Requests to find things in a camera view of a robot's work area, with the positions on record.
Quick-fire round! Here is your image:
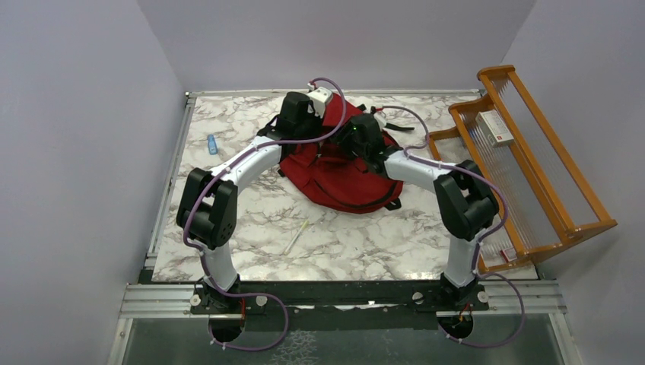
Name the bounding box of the red backpack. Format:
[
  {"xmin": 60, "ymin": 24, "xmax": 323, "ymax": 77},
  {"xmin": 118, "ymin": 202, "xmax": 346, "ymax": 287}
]
[{"xmin": 279, "ymin": 94, "xmax": 403, "ymax": 214}]

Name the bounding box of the light blue highlighter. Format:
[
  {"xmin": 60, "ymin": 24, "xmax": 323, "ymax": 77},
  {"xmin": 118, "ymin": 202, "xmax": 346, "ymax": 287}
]
[{"xmin": 207, "ymin": 134, "xmax": 218, "ymax": 155}]

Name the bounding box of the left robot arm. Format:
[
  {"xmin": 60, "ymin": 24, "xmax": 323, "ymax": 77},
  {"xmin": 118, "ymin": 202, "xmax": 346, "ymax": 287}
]
[{"xmin": 176, "ymin": 87, "xmax": 336, "ymax": 313}]

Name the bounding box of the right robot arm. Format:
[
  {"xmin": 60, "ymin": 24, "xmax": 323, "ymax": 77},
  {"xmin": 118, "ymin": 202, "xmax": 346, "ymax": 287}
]
[{"xmin": 331, "ymin": 113, "xmax": 499, "ymax": 309}]

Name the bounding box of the white red small box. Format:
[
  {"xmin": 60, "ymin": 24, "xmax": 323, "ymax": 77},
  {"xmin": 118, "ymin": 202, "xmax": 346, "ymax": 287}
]
[{"xmin": 475, "ymin": 109, "xmax": 514, "ymax": 148}]

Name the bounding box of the orange wooden rack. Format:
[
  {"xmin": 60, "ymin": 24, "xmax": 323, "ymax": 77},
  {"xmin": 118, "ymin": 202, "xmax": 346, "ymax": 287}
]
[{"xmin": 429, "ymin": 65, "xmax": 618, "ymax": 272}]

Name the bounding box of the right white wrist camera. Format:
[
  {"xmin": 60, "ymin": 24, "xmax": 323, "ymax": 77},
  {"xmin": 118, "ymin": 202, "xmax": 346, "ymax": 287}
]
[{"xmin": 372, "ymin": 109, "xmax": 388, "ymax": 130}]

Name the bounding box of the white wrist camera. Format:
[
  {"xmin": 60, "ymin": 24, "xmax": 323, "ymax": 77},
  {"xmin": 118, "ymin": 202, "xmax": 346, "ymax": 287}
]
[
  {"xmin": 307, "ymin": 84, "xmax": 335, "ymax": 118},
  {"xmin": 372, "ymin": 109, "xmax": 388, "ymax": 130}
]

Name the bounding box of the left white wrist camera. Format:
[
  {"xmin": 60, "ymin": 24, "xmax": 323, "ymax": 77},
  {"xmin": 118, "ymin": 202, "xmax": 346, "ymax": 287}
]
[{"xmin": 307, "ymin": 84, "xmax": 335, "ymax": 118}]

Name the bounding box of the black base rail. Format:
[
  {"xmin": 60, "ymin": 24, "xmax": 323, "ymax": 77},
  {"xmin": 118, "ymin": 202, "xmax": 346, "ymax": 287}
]
[{"xmin": 121, "ymin": 278, "xmax": 491, "ymax": 332}]

